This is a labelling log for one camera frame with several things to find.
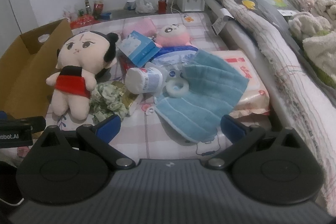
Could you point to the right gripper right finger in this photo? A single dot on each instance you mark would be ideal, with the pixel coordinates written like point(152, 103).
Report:
point(242, 137)

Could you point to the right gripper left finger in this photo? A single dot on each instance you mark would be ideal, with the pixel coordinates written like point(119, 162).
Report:
point(96, 139)

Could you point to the green fabric scrunchie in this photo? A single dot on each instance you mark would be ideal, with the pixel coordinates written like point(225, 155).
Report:
point(106, 101)

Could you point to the gold white small box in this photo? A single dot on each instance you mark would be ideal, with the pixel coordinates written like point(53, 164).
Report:
point(130, 100)

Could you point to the blue microfiber cloth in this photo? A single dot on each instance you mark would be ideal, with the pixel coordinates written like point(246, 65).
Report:
point(215, 88)

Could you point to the white yogurt cup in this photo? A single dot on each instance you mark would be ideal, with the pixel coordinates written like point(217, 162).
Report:
point(145, 80)

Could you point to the red toothpaste tube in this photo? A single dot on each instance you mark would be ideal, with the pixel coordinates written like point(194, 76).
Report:
point(125, 64)

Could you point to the black-haired red-dress plush doll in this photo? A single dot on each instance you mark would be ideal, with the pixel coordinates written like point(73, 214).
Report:
point(81, 60)

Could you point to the blue mask box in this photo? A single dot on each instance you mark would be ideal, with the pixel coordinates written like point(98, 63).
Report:
point(138, 48)

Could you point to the blue wet wipes pack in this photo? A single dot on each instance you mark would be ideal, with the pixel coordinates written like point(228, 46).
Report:
point(174, 58)

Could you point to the pink knitted cloth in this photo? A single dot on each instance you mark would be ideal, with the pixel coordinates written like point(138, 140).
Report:
point(144, 26)

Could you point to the pink round plush toy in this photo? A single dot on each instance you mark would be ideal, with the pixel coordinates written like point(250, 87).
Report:
point(172, 36)

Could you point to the pink red tissue pack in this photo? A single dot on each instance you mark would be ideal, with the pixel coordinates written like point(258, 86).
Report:
point(255, 99)

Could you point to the brown cardboard box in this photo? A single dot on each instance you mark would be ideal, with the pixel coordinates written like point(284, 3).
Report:
point(26, 64)

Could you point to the white care label tag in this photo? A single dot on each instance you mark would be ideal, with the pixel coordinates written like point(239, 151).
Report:
point(221, 21)

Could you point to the red snack bag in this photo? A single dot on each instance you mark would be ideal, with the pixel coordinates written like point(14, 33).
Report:
point(83, 21)

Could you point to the white paper cup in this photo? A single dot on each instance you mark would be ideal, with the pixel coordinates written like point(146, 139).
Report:
point(131, 4)

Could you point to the white plastic bag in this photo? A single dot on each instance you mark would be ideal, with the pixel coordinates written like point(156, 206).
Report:
point(145, 6)

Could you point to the red thermos bottle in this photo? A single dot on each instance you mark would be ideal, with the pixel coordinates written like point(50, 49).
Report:
point(162, 6)

